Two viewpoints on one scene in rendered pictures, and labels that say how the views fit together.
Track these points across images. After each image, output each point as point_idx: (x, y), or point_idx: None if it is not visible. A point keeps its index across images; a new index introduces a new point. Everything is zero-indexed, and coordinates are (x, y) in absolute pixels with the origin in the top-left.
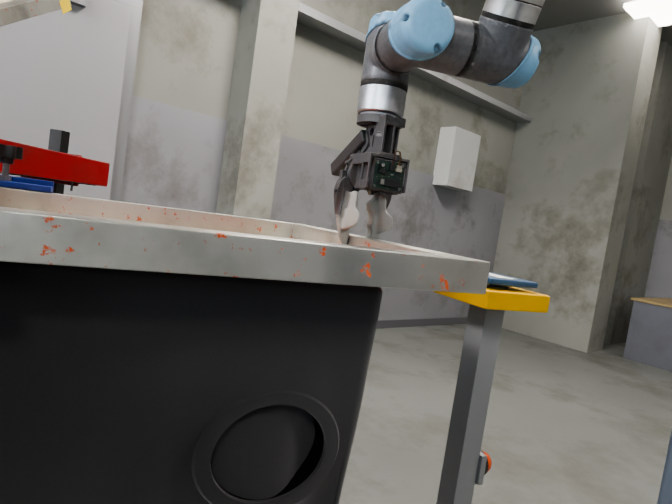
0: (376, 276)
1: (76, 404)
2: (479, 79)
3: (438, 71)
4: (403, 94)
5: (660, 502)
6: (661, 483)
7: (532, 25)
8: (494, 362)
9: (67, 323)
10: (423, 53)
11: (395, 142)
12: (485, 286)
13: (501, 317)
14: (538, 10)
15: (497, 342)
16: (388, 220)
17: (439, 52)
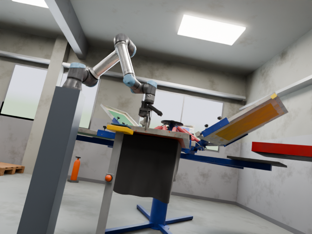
0: None
1: None
2: (131, 87)
3: (135, 91)
4: (145, 95)
5: (77, 133)
6: (77, 131)
7: (124, 76)
8: (113, 146)
9: None
10: (132, 93)
11: (143, 105)
12: (106, 126)
13: (115, 134)
14: (123, 74)
15: (114, 141)
16: (141, 121)
17: (132, 90)
